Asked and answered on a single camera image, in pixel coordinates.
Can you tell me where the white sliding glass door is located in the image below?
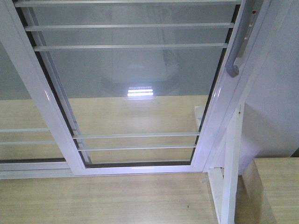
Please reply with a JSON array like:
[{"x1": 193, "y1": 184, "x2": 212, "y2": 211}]
[{"x1": 0, "y1": 0, "x2": 273, "y2": 179}]

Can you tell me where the white door frame jamb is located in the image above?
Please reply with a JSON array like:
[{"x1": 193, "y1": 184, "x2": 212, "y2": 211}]
[{"x1": 202, "y1": 0, "x2": 299, "y2": 173}]

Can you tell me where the grey door handle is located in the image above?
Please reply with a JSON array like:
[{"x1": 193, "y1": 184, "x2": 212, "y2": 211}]
[{"x1": 225, "y1": 0, "x2": 256, "y2": 77}]

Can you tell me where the light wooden box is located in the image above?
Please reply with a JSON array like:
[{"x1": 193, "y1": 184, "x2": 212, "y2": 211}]
[{"x1": 235, "y1": 158, "x2": 299, "y2": 224}]

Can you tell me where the light wooden platform board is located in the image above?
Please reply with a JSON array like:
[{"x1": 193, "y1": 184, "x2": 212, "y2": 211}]
[{"x1": 0, "y1": 95, "x2": 217, "y2": 224}]

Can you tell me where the white support post with bracket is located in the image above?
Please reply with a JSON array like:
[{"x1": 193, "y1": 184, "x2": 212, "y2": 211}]
[{"x1": 193, "y1": 102, "x2": 245, "y2": 224}]

